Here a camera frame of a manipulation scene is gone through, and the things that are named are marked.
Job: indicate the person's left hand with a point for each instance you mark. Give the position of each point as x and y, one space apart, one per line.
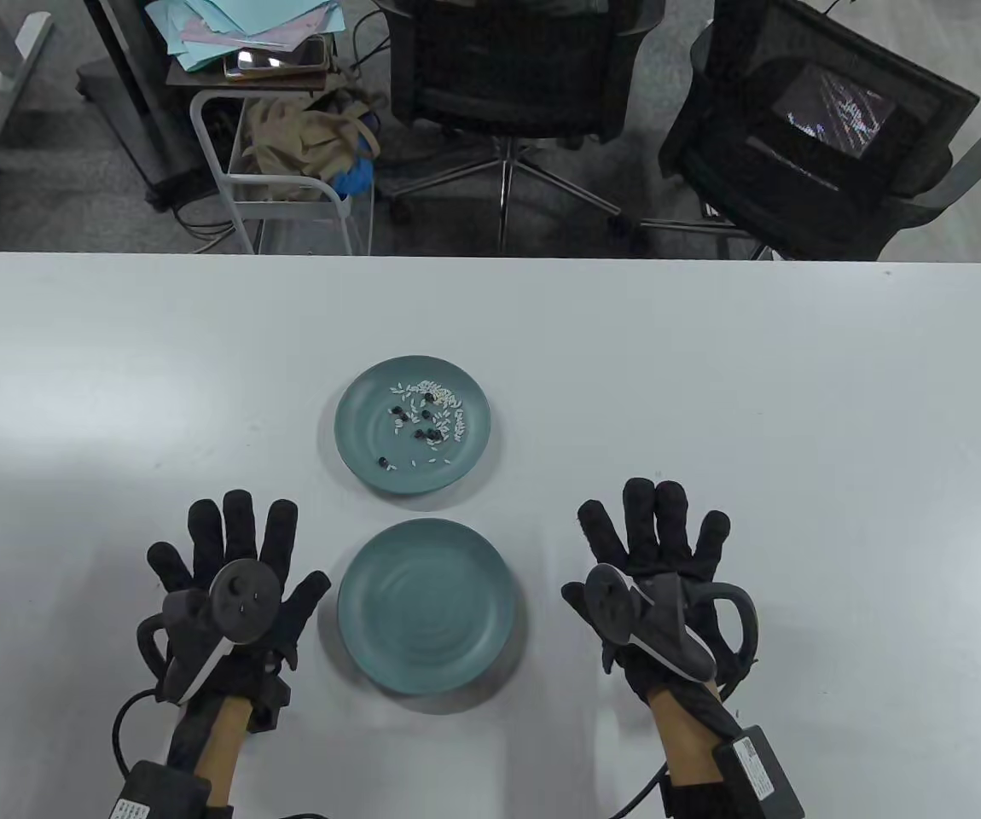
273 614

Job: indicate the person's right hand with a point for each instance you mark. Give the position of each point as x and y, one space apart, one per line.
670 554

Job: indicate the person's right little finger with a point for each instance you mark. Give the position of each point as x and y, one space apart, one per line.
711 546

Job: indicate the person's right middle finger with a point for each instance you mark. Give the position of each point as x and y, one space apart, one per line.
640 520

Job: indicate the person's left middle finger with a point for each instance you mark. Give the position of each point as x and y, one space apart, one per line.
240 525

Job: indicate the person's left thumb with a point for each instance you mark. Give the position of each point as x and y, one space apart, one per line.
307 597

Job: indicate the person's left little finger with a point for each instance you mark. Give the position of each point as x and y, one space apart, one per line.
171 565

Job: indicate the person's right thumb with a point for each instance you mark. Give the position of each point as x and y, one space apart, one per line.
580 601

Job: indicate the person's left forearm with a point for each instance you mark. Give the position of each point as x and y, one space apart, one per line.
217 742

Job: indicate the person's right forearm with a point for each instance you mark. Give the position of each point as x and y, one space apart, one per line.
687 734

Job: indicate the black controller on right glove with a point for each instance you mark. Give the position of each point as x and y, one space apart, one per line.
627 606

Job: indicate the black controller on glove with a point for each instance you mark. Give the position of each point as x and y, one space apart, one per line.
627 606
235 601

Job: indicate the black controller on left glove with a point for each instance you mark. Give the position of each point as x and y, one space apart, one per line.
235 601

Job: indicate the black sensor module at left wrist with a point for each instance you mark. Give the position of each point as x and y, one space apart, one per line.
270 695

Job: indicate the empty teal plate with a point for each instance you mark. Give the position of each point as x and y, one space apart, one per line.
426 606

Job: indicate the teal plate with grains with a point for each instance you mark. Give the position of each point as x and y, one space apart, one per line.
380 426

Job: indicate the scattered black beans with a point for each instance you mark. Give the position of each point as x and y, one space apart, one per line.
426 414

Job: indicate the scattered white rice grains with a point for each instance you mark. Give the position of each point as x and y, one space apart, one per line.
432 388

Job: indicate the white metal cart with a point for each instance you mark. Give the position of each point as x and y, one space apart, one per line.
226 183

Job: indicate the black office chair with armrest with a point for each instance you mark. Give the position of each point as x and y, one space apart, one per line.
798 188

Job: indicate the blue cloth item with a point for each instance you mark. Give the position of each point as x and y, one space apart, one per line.
358 175

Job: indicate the beige cloth bag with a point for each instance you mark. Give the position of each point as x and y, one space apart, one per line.
294 136

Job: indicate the brown cart top board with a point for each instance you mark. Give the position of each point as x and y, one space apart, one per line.
200 78

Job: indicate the black stand column with base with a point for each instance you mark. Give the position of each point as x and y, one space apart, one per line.
136 85

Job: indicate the phone with dark screen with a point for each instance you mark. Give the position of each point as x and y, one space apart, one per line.
277 58

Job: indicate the black mesh office chair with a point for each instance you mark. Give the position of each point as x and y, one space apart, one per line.
507 68

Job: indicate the pile of light blue papers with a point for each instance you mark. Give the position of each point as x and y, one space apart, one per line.
243 26

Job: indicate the white desk leg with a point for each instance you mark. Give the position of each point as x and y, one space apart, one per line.
17 60

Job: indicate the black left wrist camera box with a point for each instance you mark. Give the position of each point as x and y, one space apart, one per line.
153 789

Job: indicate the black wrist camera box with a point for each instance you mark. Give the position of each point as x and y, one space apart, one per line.
153 789
759 772

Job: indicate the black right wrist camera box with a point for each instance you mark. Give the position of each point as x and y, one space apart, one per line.
759 772

